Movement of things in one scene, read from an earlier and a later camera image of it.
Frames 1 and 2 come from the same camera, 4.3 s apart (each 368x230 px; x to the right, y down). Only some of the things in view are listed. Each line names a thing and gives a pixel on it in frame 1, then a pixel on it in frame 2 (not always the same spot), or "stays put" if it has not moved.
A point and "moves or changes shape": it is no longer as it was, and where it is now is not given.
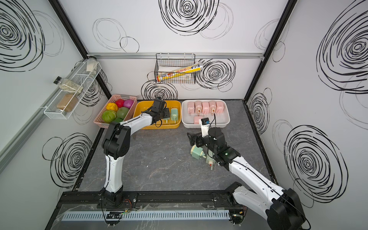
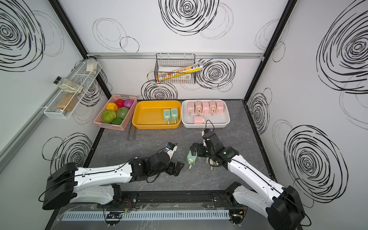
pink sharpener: x=212 y=106 stays put
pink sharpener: x=205 y=108 stays put
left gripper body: x=165 y=114 -> x=169 y=167
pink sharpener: x=190 y=107 stays put
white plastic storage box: x=220 y=120 stays put
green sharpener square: x=197 y=153 moves or changes shape
